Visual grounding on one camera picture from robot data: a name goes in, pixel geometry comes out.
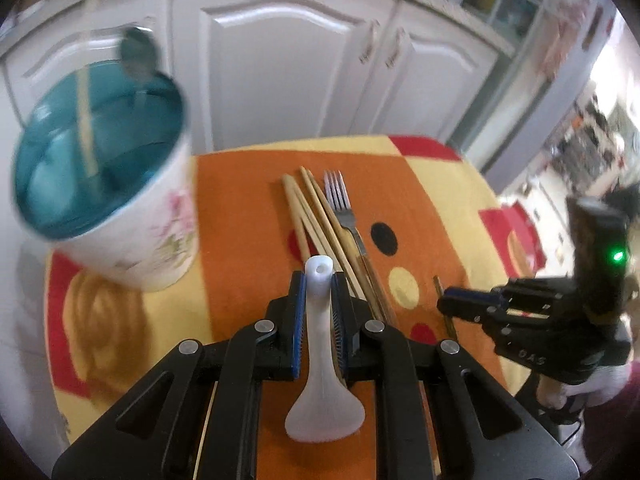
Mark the silver fork wooden handle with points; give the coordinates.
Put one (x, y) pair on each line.
(338, 198)

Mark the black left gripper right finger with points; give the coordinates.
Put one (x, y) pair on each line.
(438, 413)

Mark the silver metal spoon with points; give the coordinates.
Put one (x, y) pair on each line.
(138, 54)

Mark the white kitchen cabinet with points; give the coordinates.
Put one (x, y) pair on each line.
(258, 71)

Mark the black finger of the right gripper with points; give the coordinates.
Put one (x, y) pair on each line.
(468, 304)

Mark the wooden chopstick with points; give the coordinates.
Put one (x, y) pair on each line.
(296, 214)
(342, 244)
(84, 124)
(199, 454)
(316, 237)

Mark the white gloved hand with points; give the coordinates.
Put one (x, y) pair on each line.
(612, 388)

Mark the yellow orange rose tablecloth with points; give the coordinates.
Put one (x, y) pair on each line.
(427, 217)

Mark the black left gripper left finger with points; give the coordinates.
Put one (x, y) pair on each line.
(152, 432)

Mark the white floral cup teal interior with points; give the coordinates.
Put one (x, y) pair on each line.
(124, 208)

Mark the white ceramic soup spoon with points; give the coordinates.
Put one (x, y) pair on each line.
(325, 410)

